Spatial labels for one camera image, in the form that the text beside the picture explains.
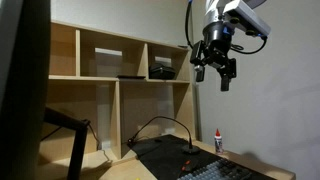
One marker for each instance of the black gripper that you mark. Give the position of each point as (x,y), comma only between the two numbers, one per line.
(215,50)

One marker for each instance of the wooden shelf unit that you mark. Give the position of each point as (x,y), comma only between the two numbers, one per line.
(133,100)

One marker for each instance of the small dark object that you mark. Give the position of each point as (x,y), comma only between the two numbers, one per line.
(182,46)

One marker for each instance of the black zip case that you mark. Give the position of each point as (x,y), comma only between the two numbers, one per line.
(162,71)

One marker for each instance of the white glue bottle red cap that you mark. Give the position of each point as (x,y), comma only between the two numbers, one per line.
(218,143)

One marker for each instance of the black gooseneck microphone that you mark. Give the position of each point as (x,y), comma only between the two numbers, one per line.
(191,149)

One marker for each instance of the flat black tray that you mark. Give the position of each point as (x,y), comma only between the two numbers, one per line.
(131,77)

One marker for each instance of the black desk mat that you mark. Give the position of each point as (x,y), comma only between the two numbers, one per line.
(166,156)

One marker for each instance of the grey mechanical keyboard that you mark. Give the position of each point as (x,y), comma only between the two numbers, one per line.
(220,170)

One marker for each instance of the dark computer monitor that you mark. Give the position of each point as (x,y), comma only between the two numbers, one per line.
(23,90)

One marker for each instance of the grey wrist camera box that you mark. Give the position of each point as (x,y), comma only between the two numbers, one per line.
(248,18)

